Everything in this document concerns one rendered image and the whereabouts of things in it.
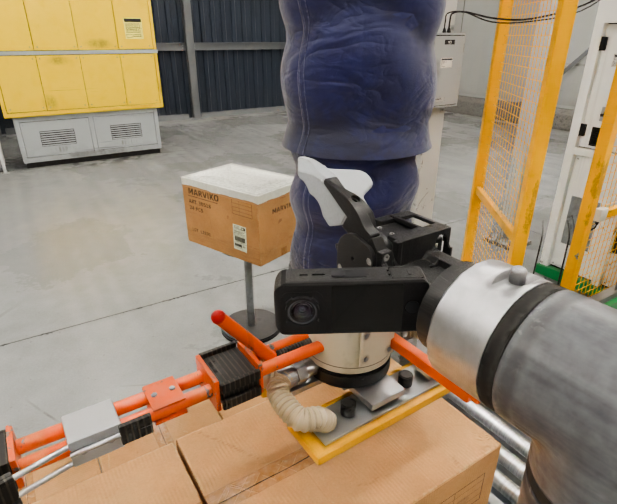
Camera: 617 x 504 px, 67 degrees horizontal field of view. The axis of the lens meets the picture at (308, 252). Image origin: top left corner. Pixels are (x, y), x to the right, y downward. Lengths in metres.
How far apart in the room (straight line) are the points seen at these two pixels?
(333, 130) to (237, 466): 0.72
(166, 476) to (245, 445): 0.17
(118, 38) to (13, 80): 1.53
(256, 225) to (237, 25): 9.90
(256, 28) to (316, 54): 11.68
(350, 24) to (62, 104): 7.36
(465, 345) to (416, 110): 0.45
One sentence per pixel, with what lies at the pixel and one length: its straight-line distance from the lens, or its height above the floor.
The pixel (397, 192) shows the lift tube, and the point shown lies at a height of 1.54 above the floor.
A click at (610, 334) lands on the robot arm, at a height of 1.62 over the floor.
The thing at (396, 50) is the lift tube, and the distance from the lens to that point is 0.66.
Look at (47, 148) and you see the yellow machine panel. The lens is 8.02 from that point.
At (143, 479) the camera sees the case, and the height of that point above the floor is 0.94.
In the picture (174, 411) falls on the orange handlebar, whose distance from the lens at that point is 0.77.
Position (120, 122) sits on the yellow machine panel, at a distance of 8.10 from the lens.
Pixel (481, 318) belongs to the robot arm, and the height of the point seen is 1.60.
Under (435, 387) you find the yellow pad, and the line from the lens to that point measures 0.98.
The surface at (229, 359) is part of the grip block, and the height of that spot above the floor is 1.26.
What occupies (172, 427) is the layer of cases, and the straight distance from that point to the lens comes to 1.77.
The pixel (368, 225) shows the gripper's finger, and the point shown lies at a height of 1.62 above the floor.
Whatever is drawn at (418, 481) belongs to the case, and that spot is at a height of 0.94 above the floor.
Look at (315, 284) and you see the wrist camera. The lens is 0.34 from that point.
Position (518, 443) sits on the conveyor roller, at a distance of 1.80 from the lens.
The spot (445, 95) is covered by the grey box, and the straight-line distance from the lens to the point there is 2.24.
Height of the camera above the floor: 1.76
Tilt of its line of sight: 25 degrees down
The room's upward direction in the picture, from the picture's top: straight up
